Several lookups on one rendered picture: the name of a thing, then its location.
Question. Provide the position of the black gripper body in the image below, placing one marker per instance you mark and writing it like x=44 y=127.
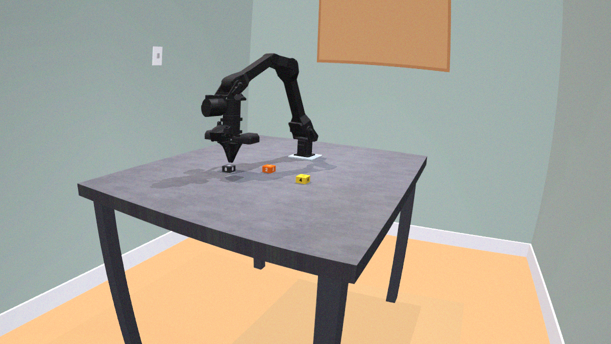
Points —
x=238 y=137

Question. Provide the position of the yellow block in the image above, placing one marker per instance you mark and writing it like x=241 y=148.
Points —
x=302 y=179

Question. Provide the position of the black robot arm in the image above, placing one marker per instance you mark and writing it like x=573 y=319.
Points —
x=233 y=85

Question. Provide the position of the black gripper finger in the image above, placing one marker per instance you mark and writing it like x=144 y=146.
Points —
x=234 y=148
x=226 y=148

